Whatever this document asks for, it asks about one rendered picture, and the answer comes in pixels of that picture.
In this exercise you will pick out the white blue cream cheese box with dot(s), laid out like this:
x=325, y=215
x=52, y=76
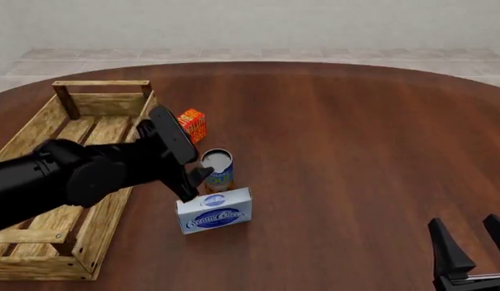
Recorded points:
x=217, y=216

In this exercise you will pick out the wooden slat tray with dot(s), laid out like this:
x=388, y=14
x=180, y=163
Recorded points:
x=101, y=128

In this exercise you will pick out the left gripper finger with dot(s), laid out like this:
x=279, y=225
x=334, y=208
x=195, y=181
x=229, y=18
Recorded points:
x=187, y=196
x=202, y=176

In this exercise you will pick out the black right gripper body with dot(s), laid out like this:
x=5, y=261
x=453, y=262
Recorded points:
x=471, y=283

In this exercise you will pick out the orange printed food box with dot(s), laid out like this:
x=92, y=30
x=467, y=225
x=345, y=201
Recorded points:
x=197, y=123

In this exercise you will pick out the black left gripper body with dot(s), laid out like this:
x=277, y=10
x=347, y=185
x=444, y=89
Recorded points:
x=177, y=174

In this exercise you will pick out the blue soup tin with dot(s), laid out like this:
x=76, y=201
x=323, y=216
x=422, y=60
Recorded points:
x=219, y=159

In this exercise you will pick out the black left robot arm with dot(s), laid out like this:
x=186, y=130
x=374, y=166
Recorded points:
x=51, y=172

